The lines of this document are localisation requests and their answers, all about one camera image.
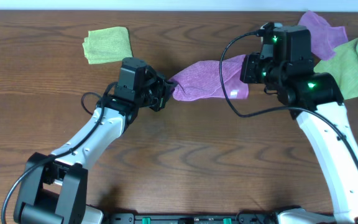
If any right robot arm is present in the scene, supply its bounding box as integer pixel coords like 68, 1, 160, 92
240, 22, 358, 223

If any folded green cloth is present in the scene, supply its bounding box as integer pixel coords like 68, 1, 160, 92
82, 27, 132, 65

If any purple cloth with white tag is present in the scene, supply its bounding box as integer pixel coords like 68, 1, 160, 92
171, 55, 249, 101

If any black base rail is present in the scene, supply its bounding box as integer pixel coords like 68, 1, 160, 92
102, 213, 278, 224

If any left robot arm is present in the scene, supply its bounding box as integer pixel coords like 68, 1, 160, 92
12, 57, 176, 224

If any purple cloth at top right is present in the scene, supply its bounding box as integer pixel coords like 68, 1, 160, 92
298, 11, 349, 60

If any crumpled green cloth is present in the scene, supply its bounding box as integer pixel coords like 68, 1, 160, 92
314, 38, 358, 100

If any right black camera cable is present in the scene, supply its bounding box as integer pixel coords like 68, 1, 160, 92
218, 30, 358, 218

